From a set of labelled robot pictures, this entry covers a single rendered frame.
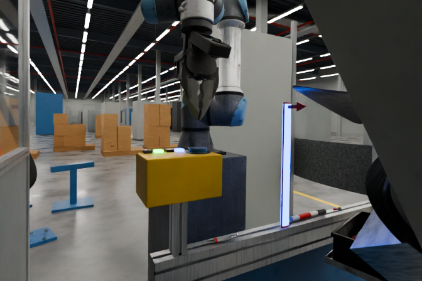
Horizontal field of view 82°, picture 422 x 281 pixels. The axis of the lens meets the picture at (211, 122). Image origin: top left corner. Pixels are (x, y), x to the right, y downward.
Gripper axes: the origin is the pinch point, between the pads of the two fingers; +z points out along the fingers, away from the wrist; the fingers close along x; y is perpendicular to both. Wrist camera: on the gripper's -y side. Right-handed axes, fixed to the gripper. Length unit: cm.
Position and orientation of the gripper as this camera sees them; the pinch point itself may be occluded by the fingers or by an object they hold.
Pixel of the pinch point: (199, 114)
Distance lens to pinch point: 53.5
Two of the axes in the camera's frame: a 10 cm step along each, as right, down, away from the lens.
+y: -4.6, -0.1, 8.9
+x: -8.9, -0.1, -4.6
